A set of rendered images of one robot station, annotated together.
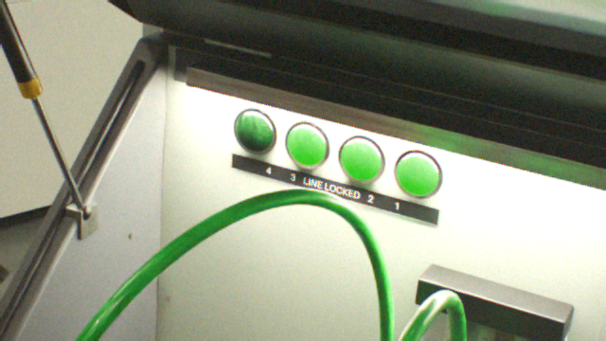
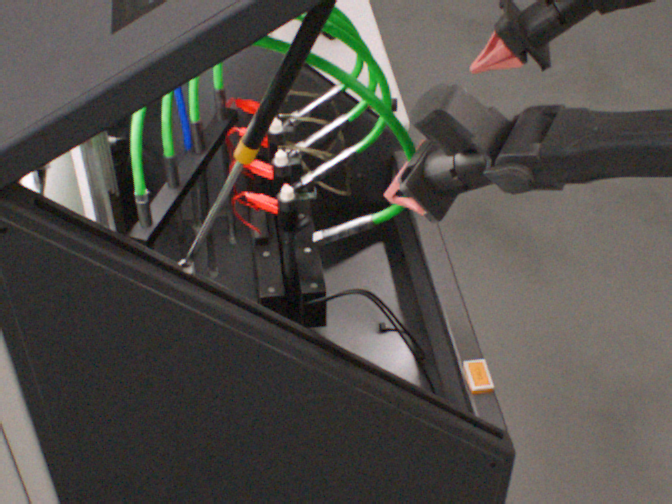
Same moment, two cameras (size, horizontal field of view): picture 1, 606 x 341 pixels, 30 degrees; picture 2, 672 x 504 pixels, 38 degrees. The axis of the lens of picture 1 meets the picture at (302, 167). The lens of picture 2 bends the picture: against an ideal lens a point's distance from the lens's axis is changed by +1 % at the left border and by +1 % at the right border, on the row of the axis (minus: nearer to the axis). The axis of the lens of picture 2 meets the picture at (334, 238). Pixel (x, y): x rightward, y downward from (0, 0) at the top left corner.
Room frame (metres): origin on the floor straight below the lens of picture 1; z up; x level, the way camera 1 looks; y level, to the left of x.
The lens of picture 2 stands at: (1.25, 0.89, 2.01)
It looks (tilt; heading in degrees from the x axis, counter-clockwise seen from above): 43 degrees down; 238
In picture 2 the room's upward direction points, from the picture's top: 1 degrees clockwise
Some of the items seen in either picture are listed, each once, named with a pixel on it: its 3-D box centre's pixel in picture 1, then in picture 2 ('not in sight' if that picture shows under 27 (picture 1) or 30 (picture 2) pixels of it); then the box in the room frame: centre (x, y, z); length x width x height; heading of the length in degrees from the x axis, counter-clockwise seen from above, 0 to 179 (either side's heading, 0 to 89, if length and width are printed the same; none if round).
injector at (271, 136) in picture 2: not in sight; (284, 180); (0.68, -0.16, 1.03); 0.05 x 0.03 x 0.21; 156
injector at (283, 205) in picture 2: not in sight; (296, 248); (0.75, -0.01, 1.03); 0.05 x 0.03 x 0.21; 156
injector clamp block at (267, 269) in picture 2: not in sight; (283, 251); (0.71, -0.13, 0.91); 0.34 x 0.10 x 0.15; 66
